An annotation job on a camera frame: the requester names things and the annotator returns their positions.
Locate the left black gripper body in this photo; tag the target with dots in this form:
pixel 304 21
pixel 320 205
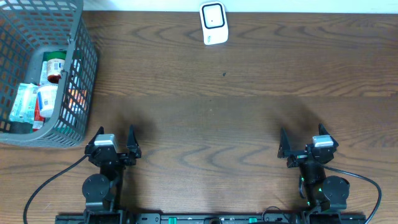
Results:
pixel 119 162

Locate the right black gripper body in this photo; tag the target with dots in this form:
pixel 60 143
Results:
pixel 297 158

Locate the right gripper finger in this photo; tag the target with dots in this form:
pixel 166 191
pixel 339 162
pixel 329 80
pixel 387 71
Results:
pixel 322 130
pixel 284 146

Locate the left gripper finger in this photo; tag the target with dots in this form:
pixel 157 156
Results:
pixel 132 144
pixel 99 132

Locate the small orange box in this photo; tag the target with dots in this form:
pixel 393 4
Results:
pixel 77 102

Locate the white jar blue label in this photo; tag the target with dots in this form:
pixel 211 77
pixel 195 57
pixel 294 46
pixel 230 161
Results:
pixel 46 95

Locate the teal white wipes packet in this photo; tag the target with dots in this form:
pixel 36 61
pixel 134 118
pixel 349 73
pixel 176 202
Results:
pixel 23 108

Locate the green lid Knorr jar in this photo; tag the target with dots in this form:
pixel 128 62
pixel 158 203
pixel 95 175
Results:
pixel 55 64

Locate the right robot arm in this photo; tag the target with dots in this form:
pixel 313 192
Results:
pixel 326 195

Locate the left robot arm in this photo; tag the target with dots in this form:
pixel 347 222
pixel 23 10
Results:
pixel 102 191

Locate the white barcode scanner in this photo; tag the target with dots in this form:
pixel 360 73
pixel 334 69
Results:
pixel 214 23

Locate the red snack packet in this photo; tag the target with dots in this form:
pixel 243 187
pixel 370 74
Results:
pixel 38 120

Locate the green 3M pouch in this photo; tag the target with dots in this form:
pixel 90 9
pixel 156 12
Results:
pixel 43 74

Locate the grey plastic mesh basket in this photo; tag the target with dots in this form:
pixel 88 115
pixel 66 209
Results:
pixel 28 30

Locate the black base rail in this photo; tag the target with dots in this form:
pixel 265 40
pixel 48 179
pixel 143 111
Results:
pixel 156 218

